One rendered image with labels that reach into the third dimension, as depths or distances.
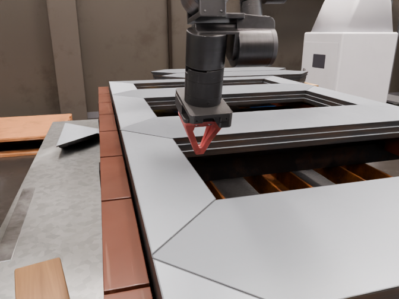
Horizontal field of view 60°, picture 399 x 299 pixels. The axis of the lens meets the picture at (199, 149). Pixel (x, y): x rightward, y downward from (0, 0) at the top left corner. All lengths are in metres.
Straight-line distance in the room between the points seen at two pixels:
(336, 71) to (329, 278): 3.70
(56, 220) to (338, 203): 0.54
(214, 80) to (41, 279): 0.36
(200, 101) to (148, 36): 4.17
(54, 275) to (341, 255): 0.37
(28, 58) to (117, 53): 1.03
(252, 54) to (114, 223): 0.29
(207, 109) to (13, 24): 4.21
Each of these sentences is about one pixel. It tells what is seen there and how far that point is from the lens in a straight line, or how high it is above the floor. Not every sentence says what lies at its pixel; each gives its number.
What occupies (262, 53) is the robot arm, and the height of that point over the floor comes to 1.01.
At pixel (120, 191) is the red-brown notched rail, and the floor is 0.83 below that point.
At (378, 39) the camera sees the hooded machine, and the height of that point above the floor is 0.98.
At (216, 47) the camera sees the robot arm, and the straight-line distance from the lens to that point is 0.49.
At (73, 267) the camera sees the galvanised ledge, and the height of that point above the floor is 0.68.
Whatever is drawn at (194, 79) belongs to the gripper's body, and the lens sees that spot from 0.50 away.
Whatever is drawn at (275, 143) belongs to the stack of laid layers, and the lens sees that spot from 0.72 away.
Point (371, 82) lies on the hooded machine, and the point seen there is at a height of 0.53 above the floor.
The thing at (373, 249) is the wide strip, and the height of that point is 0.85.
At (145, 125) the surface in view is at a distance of 0.75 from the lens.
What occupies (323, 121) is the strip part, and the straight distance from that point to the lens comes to 0.83.
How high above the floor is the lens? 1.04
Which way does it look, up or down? 19 degrees down
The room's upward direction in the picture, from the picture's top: straight up
